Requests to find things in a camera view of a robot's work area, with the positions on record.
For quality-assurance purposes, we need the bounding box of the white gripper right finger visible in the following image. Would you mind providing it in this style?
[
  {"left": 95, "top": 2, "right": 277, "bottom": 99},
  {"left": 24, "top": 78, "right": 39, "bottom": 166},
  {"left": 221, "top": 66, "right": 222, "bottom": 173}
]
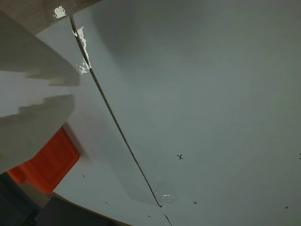
[{"left": 0, "top": 9, "right": 81, "bottom": 87}]

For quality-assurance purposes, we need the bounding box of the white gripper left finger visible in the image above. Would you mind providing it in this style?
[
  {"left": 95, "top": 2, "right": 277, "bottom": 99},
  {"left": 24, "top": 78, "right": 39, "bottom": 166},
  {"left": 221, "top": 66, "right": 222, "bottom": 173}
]
[{"left": 0, "top": 94, "right": 76, "bottom": 175}]

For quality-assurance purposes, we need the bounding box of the orange cube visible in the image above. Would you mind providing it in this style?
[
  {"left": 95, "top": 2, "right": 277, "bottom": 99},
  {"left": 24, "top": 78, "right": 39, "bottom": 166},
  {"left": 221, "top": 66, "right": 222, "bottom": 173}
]
[{"left": 6, "top": 126, "right": 81, "bottom": 195}]

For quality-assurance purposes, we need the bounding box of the torn white tape piece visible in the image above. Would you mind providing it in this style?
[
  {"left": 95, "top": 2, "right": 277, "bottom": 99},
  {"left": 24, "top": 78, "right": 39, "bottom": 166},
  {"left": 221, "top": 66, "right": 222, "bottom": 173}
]
[
  {"left": 72, "top": 26, "right": 92, "bottom": 75},
  {"left": 53, "top": 6, "right": 67, "bottom": 19}
]

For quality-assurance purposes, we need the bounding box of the clear tape patch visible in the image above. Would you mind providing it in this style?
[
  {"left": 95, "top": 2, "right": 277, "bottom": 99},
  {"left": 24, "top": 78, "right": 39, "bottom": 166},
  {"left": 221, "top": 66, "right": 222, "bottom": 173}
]
[{"left": 118, "top": 171, "right": 180, "bottom": 206}]

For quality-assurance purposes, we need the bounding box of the white paper sheet with crosses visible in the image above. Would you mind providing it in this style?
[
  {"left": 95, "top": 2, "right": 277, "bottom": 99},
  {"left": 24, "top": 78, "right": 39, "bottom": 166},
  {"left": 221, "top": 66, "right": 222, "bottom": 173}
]
[{"left": 70, "top": 0, "right": 301, "bottom": 226}]

